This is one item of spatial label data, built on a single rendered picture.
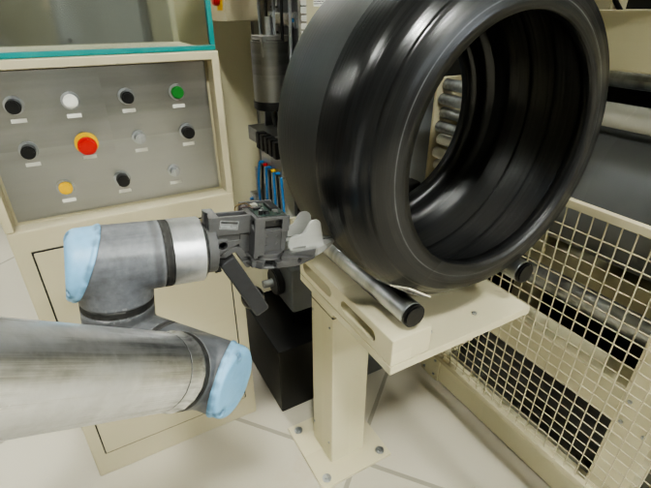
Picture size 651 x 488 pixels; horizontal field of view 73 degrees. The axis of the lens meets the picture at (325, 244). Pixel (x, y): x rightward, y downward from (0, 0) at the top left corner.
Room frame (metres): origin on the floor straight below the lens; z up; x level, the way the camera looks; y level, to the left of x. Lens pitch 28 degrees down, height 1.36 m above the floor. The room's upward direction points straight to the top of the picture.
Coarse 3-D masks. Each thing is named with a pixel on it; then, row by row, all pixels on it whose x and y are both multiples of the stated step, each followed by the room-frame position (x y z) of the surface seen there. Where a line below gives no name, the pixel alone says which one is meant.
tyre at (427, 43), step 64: (384, 0) 0.63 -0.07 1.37; (448, 0) 0.60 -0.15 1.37; (512, 0) 0.63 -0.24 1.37; (576, 0) 0.70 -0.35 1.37; (320, 64) 0.65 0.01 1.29; (384, 64) 0.57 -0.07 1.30; (448, 64) 0.58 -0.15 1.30; (512, 64) 0.96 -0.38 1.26; (576, 64) 0.84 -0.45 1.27; (320, 128) 0.60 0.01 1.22; (384, 128) 0.55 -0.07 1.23; (512, 128) 0.95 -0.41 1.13; (576, 128) 0.76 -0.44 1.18; (320, 192) 0.60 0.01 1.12; (384, 192) 0.55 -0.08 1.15; (448, 192) 0.95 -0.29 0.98; (512, 192) 0.87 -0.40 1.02; (384, 256) 0.56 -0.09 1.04; (448, 256) 0.78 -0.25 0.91; (512, 256) 0.69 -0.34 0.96
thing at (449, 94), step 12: (444, 84) 1.24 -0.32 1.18; (456, 84) 1.20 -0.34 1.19; (444, 96) 1.22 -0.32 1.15; (456, 96) 1.19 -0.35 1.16; (444, 108) 1.23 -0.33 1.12; (456, 108) 1.28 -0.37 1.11; (432, 120) 1.24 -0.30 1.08; (444, 120) 1.26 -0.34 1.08; (456, 120) 1.18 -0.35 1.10; (432, 132) 1.24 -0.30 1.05; (444, 132) 1.21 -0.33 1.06; (432, 144) 1.24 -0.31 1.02; (444, 144) 1.21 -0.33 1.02; (432, 156) 1.24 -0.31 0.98; (432, 168) 1.25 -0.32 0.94
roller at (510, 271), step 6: (516, 264) 0.74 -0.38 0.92; (522, 264) 0.73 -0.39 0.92; (528, 264) 0.73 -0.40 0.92; (504, 270) 0.75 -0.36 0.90; (510, 270) 0.74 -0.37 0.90; (516, 270) 0.73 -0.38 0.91; (522, 270) 0.72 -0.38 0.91; (528, 270) 0.73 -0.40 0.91; (510, 276) 0.74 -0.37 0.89; (516, 276) 0.72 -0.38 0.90; (522, 276) 0.73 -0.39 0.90; (528, 276) 0.73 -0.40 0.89; (522, 282) 0.73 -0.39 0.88
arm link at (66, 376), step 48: (0, 336) 0.22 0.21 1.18; (48, 336) 0.25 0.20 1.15; (96, 336) 0.28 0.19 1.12; (144, 336) 0.33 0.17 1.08; (192, 336) 0.39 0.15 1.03; (0, 384) 0.20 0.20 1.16; (48, 384) 0.22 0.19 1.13; (96, 384) 0.25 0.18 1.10; (144, 384) 0.28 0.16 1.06; (192, 384) 0.33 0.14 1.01; (240, 384) 0.39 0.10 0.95; (0, 432) 0.19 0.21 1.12; (48, 432) 0.22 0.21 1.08
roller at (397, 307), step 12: (324, 252) 0.83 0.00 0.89; (336, 252) 0.79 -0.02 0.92; (336, 264) 0.78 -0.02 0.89; (348, 264) 0.75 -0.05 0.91; (360, 276) 0.70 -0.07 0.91; (372, 288) 0.67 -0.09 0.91; (384, 288) 0.65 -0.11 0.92; (384, 300) 0.63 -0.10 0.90; (396, 300) 0.62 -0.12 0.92; (408, 300) 0.61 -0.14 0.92; (396, 312) 0.60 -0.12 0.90; (408, 312) 0.59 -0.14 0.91; (420, 312) 0.60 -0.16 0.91; (408, 324) 0.59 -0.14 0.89
